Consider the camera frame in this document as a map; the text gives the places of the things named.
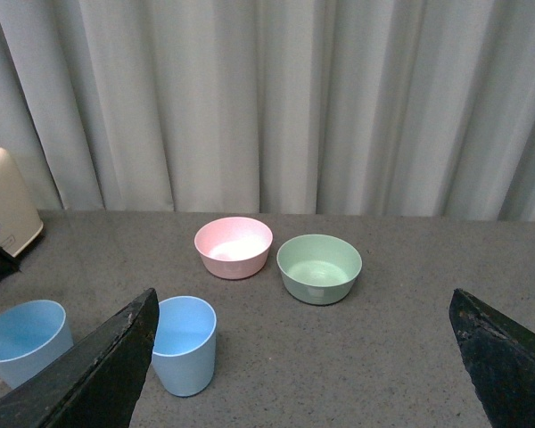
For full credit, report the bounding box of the cream white toaster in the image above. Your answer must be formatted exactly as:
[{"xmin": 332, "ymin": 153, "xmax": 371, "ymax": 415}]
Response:
[{"xmin": 0, "ymin": 147, "xmax": 44, "ymax": 257}]

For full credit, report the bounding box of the blue cup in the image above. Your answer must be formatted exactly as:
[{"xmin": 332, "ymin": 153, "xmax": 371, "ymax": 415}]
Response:
[
  {"xmin": 152, "ymin": 296, "xmax": 218, "ymax": 397},
  {"xmin": 0, "ymin": 300, "xmax": 74, "ymax": 389}
]

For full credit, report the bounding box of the pink bowl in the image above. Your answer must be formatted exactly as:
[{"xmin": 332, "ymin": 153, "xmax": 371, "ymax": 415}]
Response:
[{"xmin": 193, "ymin": 217, "xmax": 273, "ymax": 280}]

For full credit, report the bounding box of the green bowl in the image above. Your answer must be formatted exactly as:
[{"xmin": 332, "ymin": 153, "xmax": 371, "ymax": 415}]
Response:
[{"xmin": 276, "ymin": 234, "xmax": 363, "ymax": 306}]

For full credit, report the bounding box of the white curtain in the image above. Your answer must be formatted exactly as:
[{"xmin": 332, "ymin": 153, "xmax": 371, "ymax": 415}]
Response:
[{"xmin": 0, "ymin": 1, "xmax": 535, "ymax": 221}]

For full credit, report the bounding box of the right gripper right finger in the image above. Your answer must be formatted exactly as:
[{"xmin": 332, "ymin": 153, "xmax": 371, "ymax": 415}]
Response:
[{"xmin": 449, "ymin": 289, "xmax": 535, "ymax": 427}]

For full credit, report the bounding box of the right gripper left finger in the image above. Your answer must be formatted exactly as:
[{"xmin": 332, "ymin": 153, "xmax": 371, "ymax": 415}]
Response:
[{"xmin": 0, "ymin": 288, "xmax": 159, "ymax": 427}]

